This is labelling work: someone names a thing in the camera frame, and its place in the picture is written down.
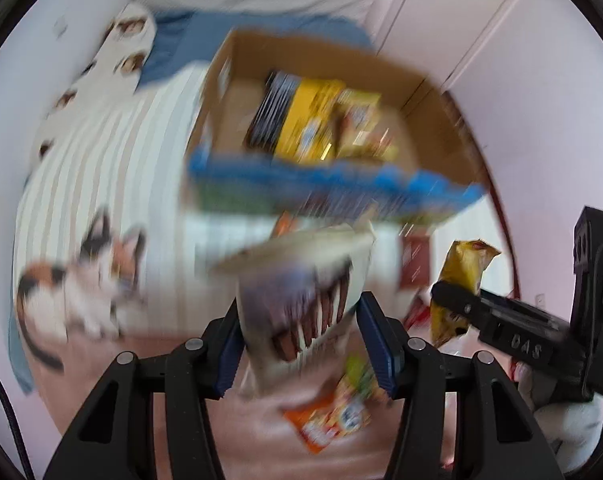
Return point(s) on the person's right hand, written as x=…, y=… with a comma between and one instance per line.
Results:
x=525, y=377

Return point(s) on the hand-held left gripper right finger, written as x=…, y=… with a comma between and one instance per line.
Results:
x=379, y=350

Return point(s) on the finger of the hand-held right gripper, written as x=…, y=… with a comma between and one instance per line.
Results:
x=456, y=302

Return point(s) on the black and yellow snack box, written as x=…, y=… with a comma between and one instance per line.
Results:
x=301, y=115

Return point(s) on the white wardrobe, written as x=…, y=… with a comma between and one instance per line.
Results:
x=446, y=15

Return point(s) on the cardboard box with blue print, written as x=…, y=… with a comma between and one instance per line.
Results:
x=431, y=125

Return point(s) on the white chocolate stick snack bag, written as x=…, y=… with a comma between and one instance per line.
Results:
x=291, y=285

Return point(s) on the yellow crinkled snack packet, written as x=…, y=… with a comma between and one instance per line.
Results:
x=462, y=269

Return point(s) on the cat print pillow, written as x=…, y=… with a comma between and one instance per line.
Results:
x=126, y=35

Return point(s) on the striped bed sheet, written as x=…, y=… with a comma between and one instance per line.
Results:
x=106, y=160

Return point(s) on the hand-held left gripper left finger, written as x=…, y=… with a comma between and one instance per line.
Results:
x=229, y=360

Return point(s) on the orange snack packet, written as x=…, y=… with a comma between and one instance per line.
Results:
x=321, y=425

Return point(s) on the red snack packet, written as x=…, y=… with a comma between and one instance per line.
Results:
x=417, y=312

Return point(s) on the yellow snack packet with pictures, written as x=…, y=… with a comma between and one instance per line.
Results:
x=364, y=125

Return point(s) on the blue blanket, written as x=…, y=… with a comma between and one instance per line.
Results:
x=181, y=40

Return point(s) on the dark brown snack packet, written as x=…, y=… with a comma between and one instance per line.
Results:
x=415, y=260

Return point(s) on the calico cat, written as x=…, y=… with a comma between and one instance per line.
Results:
x=89, y=280

